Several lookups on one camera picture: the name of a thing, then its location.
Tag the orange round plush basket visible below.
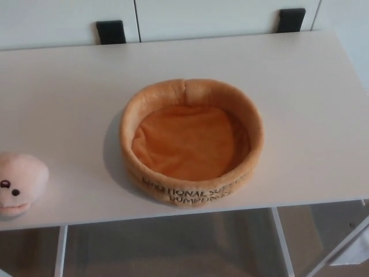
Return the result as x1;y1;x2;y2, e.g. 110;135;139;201
119;80;265;209

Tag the white slanted frame bar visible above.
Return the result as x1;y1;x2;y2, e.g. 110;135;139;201
304;199;369;277

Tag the beige plush dumpling toy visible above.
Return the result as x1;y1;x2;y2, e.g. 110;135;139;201
0;152;50;222

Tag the white metal table leg frame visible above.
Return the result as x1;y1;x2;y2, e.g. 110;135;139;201
52;224;69;277
270;207;296;277

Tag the white cabinet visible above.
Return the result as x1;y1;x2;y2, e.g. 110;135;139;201
0;0;369;53

